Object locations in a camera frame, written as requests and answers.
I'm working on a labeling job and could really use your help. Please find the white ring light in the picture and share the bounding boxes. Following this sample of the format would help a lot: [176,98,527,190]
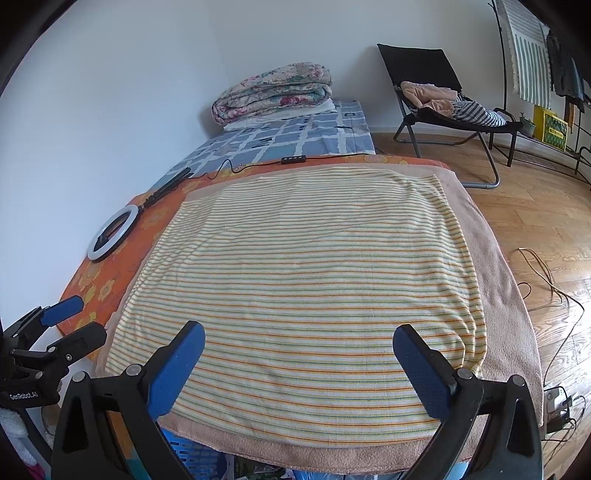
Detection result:
[87,204,140,264]

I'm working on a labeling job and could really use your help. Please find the beige floor cable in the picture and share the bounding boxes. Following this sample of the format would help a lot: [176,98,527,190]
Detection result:
[519,247,591,325]

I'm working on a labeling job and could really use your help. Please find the blue plastic basket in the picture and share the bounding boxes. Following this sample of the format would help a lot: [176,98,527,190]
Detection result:
[159,427,228,480]

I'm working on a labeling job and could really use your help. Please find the hanging dark clothes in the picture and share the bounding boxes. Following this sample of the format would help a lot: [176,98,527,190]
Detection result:
[546,30,591,114]

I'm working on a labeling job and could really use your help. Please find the black floor cable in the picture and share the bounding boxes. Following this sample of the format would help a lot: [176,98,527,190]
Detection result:
[516,281,588,385]

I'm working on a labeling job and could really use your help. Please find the pink garment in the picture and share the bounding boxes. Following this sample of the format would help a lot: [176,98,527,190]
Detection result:
[399,80,461,117]

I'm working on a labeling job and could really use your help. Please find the yellow crate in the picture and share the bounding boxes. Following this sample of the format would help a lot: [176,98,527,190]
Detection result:
[533,104,569,152]

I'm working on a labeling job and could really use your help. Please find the orange floral bed sheet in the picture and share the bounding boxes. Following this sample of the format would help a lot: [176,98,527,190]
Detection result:
[60,154,451,341]

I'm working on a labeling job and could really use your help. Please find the person's left hand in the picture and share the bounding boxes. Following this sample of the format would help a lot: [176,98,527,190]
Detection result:
[0,407,38,466]

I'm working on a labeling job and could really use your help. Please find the black coat rack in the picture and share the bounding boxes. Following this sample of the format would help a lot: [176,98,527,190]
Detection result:
[489,0,591,186]

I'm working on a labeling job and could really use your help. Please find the folded floral quilt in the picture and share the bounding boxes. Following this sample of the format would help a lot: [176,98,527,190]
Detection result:
[211,62,334,126]

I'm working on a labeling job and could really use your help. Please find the black tripod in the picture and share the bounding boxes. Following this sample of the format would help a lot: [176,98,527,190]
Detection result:
[140,167,194,210]

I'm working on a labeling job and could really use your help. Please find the beige blanket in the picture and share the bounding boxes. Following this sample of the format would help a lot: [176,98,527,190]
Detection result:
[95,163,544,477]

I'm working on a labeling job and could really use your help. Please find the black folding chair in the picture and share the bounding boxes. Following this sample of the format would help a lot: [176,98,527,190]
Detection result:
[376,43,525,189]

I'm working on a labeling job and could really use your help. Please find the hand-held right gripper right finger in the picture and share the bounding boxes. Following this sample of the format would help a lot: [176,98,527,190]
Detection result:
[392,324,544,480]

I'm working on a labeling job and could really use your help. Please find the person's left forearm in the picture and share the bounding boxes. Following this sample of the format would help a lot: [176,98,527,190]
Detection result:
[23,460,54,480]

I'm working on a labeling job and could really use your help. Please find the white power strip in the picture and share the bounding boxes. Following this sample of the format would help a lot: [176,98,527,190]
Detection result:
[543,385,574,435]

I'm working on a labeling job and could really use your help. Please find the black ring light cable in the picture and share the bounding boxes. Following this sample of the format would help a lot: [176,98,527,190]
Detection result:
[189,158,284,179]

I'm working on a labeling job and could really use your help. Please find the blue checkered bed sheet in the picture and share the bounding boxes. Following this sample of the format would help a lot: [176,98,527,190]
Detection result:
[148,98,376,190]

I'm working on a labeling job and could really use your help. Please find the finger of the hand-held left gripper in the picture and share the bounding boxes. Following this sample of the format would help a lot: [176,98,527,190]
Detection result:
[1,295,86,354]
[10,322,108,385]

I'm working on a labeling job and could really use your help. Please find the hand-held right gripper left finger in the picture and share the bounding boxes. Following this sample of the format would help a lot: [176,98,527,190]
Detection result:
[52,320,207,480]

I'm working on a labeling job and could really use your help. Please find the hanging green striped towel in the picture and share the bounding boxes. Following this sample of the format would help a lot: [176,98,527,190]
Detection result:
[501,0,553,107]

